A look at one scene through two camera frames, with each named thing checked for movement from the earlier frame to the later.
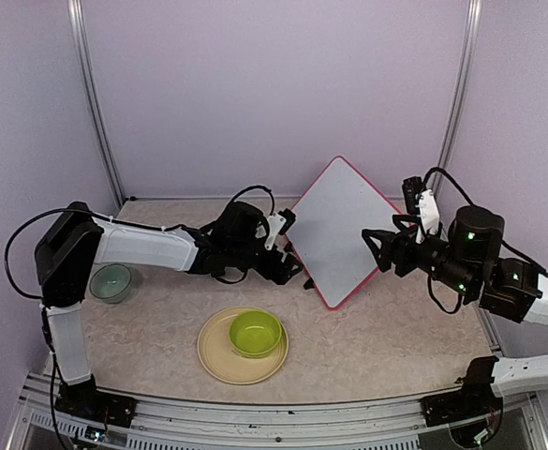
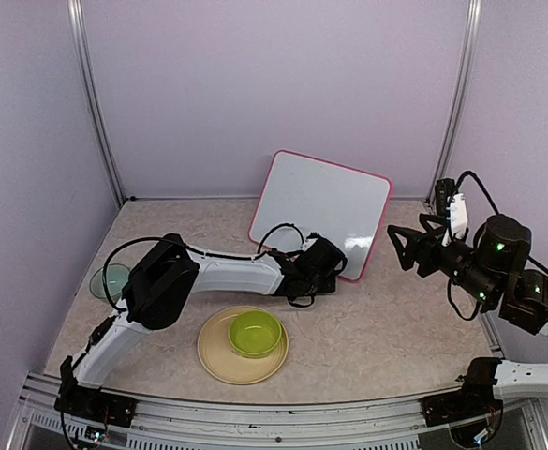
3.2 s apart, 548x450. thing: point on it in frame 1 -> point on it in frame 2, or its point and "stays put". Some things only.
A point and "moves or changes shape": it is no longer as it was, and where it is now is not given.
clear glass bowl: [111, 283] stays put
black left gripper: [288, 273] -> [330, 284]
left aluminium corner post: [77, 24] stays put
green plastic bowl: [254, 333] stays put
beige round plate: [219, 356] stays put
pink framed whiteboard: [327, 234] moves or changes shape
